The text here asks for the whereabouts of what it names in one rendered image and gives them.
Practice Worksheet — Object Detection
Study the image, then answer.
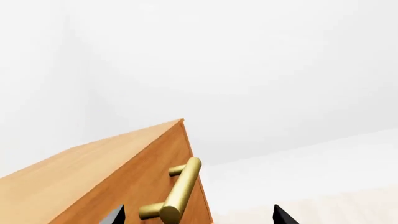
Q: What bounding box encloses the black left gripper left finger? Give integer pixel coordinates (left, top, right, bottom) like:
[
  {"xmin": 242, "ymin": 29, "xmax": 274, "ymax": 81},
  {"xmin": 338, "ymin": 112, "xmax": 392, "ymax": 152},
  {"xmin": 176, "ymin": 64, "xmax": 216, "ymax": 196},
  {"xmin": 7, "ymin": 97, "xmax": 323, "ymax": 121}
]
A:
[{"xmin": 101, "ymin": 204, "xmax": 126, "ymax": 224}]

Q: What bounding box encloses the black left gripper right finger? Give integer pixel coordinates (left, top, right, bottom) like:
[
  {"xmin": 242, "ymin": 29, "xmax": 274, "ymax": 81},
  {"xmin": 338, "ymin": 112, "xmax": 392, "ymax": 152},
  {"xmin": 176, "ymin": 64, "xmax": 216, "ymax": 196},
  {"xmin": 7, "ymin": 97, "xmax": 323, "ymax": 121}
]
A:
[{"xmin": 272, "ymin": 203, "xmax": 301, "ymax": 224}]

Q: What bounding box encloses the wooden drawer front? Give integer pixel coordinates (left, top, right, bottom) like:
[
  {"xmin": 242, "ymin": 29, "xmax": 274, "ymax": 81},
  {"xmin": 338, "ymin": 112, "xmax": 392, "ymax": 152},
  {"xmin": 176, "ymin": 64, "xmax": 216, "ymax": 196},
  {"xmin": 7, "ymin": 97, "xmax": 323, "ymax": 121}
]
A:
[{"xmin": 47, "ymin": 121, "xmax": 215, "ymax": 224}]

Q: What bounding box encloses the light wooden cabinet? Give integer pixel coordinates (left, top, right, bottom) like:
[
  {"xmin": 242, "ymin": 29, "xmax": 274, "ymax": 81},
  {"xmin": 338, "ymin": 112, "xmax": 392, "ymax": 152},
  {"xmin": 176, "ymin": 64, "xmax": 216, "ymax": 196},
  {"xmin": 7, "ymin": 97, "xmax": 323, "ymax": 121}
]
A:
[{"xmin": 0, "ymin": 118, "xmax": 215, "ymax": 224}]

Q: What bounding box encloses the brass bar drawer handle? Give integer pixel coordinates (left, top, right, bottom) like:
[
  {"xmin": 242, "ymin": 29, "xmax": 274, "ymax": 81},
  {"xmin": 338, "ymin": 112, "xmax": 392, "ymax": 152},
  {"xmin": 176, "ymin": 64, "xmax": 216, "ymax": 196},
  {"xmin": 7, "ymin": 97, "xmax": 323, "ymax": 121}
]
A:
[{"xmin": 138, "ymin": 157, "xmax": 202, "ymax": 224}]

